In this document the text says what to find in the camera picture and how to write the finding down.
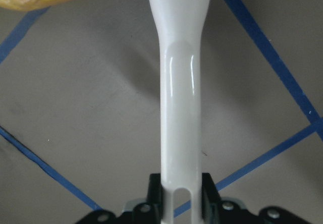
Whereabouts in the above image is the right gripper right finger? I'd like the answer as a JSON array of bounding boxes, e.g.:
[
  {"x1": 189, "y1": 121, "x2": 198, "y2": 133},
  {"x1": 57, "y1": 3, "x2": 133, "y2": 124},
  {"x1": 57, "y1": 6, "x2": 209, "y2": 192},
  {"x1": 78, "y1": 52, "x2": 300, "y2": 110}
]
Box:
[{"x1": 202, "y1": 173, "x2": 241, "y2": 223}]

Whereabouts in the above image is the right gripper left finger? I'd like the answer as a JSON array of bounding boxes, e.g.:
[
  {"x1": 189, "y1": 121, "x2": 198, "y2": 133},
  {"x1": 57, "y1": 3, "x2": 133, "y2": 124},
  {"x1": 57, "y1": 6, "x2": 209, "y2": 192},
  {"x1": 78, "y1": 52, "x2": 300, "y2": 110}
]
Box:
[{"x1": 132, "y1": 173, "x2": 164, "y2": 224}]

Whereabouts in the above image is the white hand brush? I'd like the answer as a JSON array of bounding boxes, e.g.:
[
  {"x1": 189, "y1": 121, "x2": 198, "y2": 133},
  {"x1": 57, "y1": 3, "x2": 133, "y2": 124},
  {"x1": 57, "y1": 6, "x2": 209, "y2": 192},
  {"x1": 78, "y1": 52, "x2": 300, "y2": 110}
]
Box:
[{"x1": 149, "y1": 0, "x2": 210, "y2": 223}]

